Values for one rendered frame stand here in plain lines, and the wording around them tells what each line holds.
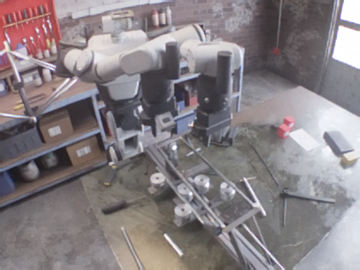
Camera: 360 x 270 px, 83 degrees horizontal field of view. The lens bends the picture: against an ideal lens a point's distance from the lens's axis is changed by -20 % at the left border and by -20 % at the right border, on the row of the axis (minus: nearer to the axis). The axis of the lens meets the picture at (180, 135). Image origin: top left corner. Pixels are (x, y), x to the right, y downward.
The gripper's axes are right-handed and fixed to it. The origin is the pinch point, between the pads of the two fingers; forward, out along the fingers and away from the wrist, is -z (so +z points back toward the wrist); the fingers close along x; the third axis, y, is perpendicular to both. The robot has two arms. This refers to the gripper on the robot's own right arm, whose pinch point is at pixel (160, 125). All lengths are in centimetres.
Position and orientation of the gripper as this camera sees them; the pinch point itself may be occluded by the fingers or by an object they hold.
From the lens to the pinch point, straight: 75.5
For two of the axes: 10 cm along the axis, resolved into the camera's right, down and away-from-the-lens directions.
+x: 8.6, -3.4, 3.8
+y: -5.1, -5.3, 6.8
